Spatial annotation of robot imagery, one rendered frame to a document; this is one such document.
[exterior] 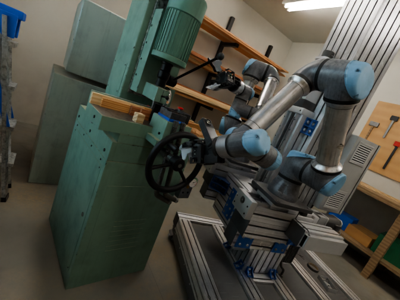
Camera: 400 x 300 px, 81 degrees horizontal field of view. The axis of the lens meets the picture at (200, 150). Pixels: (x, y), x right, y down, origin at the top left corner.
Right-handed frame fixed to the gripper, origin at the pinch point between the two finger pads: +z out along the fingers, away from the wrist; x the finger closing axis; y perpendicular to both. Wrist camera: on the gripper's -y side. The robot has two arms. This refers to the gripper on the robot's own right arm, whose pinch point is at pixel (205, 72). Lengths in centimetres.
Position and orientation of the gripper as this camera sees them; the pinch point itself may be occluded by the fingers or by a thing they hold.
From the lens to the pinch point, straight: 118.7
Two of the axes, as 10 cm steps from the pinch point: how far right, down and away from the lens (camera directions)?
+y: 7.0, -0.4, -7.1
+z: -7.1, -1.5, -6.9
